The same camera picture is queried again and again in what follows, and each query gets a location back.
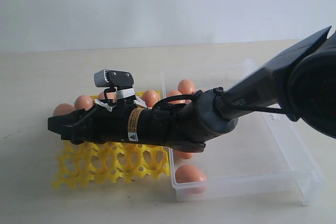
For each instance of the clear plastic storage box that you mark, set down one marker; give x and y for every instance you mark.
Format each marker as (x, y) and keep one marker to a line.
(263, 154)

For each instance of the yellow plastic egg tray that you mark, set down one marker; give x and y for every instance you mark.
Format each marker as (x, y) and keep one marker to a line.
(78, 165)

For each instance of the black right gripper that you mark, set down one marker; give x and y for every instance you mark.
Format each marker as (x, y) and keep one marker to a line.
(126, 123)

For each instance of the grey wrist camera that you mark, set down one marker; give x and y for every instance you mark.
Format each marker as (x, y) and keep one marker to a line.
(113, 78)

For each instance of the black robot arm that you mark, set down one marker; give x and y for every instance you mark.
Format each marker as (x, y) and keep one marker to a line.
(299, 82)

